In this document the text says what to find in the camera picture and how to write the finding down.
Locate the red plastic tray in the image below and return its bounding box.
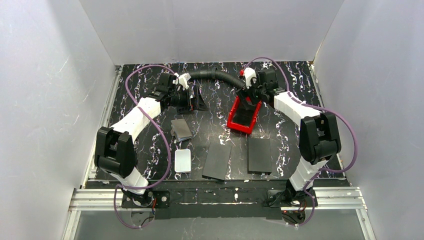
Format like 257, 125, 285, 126
226, 96, 262, 135

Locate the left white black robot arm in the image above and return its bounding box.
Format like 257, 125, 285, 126
94, 72, 206, 196

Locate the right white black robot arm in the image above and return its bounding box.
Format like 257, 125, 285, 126
237, 67, 341, 192

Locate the black card right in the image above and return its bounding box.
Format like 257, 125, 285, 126
247, 138, 272, 175

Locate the black card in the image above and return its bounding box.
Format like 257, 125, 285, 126
202, 143, 232, 181
247, 138, 272, 175

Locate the black card left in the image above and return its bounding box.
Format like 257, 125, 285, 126
202, 143, 232, 181

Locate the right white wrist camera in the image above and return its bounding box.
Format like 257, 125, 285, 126
240, 67, 259, 89

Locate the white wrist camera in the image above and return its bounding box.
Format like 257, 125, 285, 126
240, 67, 259, 89
173, 72, 191, 90

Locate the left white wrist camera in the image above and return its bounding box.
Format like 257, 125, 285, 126
173, 72, 191, 90

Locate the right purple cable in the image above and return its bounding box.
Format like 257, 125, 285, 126
243, 56, 359, 228

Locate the black corrugated hose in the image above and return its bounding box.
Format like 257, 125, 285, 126
187, 67, 248, 90

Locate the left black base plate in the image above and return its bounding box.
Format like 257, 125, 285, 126
121, 189, 171, 209

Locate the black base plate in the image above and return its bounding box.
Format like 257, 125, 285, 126
121, 189, 171, 209
263, 188, 318, 210

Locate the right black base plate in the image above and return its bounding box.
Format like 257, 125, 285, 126
263, 188, 318, 210

